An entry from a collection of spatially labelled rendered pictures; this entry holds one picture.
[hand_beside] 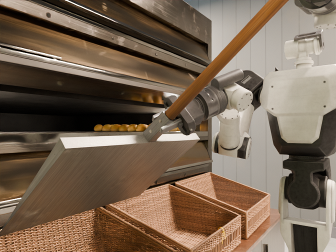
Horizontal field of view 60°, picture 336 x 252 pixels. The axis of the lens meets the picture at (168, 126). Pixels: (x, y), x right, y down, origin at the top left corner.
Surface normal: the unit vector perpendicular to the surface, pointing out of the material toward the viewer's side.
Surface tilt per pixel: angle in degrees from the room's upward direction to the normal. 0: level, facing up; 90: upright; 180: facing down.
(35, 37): 70
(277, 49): 90
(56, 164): 140
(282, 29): 90
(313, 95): 91
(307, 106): 91
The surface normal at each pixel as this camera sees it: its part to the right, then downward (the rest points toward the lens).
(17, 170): 0.78, -0.35
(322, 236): -0.57, 0.03
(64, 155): 0.53, 0.76
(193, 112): 0.18, -0.53
